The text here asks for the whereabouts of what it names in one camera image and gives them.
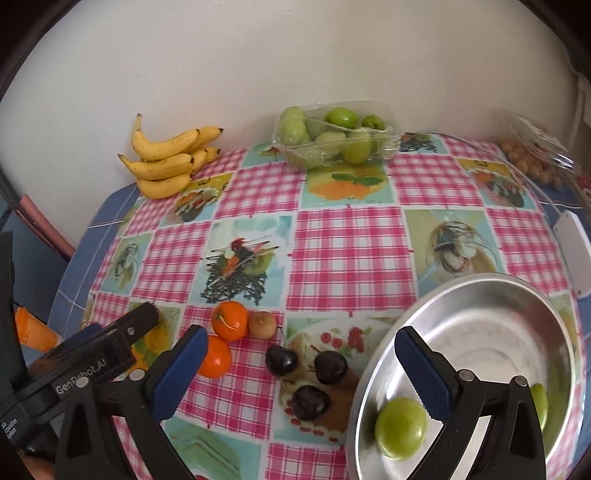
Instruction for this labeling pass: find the orange packet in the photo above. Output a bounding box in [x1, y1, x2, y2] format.
[14, 307, 61, 354]

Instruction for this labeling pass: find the pile of small tan longans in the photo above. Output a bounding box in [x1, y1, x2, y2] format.
[501, 141, 564, 188]

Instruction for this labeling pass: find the pink checked printed tablecloth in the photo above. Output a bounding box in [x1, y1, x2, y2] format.
[83, 131, 585, 480]

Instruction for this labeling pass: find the reddish wooden frame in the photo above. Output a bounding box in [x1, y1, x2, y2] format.
[16, 194, 77, 261]

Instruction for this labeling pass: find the pile of green jujubes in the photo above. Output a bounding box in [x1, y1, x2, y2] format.
[277, 106, 386, 164]

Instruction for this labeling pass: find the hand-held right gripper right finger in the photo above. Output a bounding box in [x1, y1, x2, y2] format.
[394, 325, 548, 480]

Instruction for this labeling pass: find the clear plastic clamshell box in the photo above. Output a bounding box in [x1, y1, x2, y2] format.
[496, 108, 580, 174]

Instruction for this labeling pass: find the orange tangerine with stem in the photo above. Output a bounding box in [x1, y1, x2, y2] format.
[211, 301, 250, 342]

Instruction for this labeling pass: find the round metal bowl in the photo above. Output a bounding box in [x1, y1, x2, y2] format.
[345, 273, 577, 480]

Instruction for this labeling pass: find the clear plastic fruit container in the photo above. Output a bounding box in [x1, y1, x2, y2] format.
[272, 100, 402, 169]

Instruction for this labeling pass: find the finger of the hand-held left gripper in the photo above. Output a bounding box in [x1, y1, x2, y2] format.
[83, 302, 162, 352]

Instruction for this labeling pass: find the green jujube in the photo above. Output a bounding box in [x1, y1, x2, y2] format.
[375, 398, 428, 461]
[530, 383, 549, 432]

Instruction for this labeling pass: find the dark purple plum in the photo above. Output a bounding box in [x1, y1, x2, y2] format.
[315, 351, 349, 385]
[291, 384, 331, 422]
[265, 345, 298, 376]

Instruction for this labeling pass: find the yellow banana bunch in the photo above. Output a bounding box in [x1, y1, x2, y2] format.
[117, 113, 225, 200]

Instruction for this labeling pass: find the small brown round fruit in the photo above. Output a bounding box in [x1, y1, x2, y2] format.
[249, 311, 279, 339]

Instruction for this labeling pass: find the white flat device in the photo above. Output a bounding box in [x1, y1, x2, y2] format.
[553, 210, 591, 298]

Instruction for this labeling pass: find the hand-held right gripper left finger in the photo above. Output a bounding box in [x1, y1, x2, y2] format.
[55, 325, 209, 480]

